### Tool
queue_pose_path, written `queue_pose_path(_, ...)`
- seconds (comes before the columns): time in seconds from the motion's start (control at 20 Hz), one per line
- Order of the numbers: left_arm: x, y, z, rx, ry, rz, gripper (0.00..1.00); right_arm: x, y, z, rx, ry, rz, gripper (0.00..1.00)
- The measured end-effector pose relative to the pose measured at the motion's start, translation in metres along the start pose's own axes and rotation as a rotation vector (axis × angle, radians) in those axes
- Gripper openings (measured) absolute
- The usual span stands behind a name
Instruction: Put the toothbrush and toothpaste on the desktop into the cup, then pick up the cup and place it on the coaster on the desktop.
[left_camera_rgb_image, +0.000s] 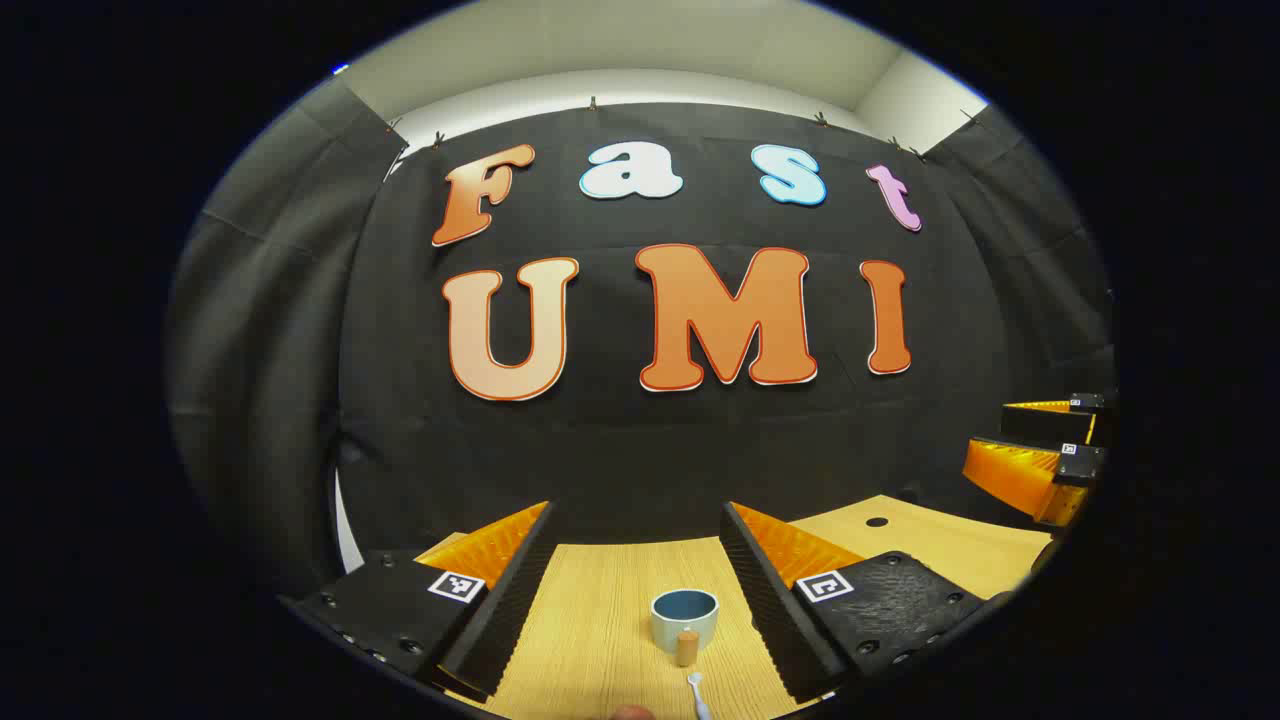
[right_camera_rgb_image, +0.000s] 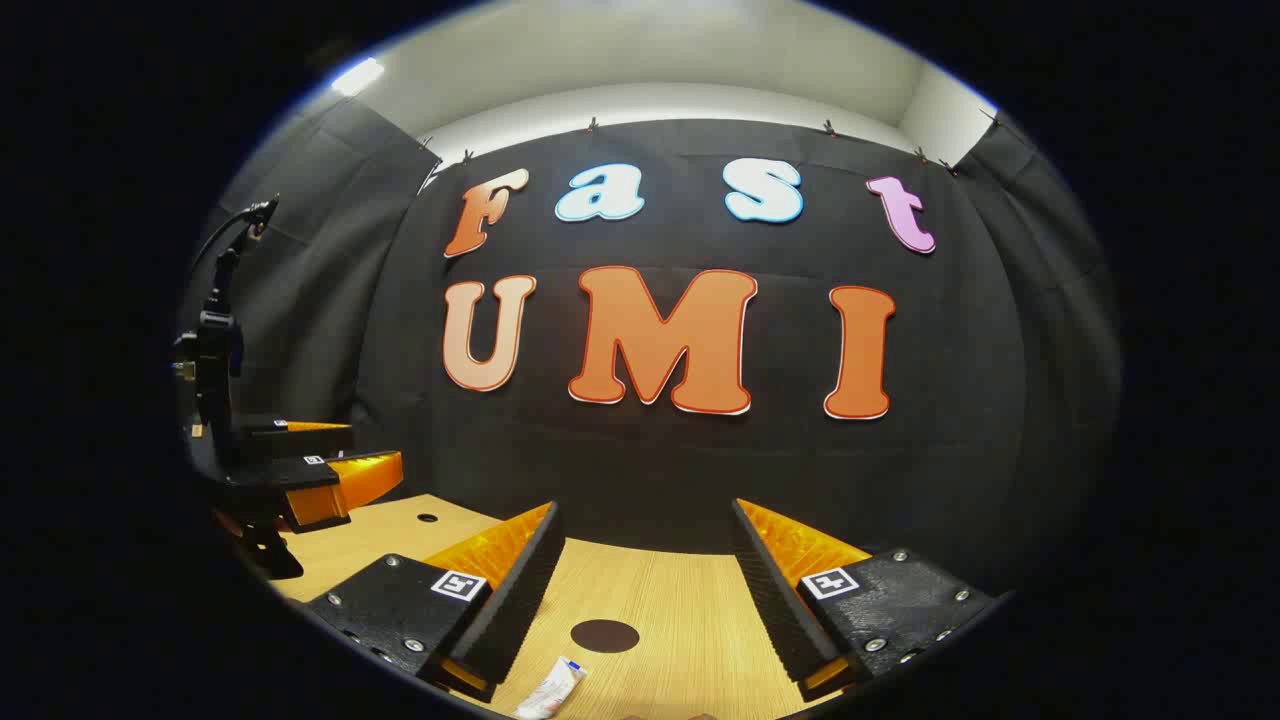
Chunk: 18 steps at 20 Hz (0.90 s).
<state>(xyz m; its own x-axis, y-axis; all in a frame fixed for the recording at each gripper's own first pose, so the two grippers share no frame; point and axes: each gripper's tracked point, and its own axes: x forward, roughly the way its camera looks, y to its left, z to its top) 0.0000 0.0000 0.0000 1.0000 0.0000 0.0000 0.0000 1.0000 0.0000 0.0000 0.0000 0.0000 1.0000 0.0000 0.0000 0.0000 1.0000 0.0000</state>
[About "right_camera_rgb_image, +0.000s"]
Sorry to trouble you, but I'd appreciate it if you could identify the white toothpaste tube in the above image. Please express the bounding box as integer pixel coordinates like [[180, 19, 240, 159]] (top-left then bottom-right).
[[513, 656, 589, 720]]

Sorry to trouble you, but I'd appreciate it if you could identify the plain black hanging cloth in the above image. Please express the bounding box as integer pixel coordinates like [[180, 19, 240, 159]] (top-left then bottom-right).
[[180, 98, 443, 481]]

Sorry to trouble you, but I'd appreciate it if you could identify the white ceiling light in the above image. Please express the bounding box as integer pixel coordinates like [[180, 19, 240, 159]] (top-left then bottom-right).
[[332, 57, 386, 98]]

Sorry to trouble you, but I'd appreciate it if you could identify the dark brown round coaster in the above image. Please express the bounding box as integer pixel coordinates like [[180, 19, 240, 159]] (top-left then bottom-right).
[[570, 619, 641, 655]]

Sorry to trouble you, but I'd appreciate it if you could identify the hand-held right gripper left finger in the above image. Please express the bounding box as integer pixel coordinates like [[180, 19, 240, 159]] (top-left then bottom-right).
[[303, 500, 567, 704]]

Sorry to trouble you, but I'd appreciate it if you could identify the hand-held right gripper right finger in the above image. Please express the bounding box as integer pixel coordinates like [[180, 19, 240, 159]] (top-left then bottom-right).
[[730, 497, 1001, 704]]

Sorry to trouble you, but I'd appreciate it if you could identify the wooden desktop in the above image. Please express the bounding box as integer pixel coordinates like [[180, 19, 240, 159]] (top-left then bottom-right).
[[268, 493, 873, 720]]

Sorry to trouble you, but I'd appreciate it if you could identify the black backdrop cloth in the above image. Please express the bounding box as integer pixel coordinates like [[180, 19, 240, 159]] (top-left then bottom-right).
[[350, 110, 1123, 593]]

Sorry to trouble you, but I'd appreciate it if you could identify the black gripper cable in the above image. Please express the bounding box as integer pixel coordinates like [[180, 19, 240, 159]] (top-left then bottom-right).
[[192, 203, 273, 281]]

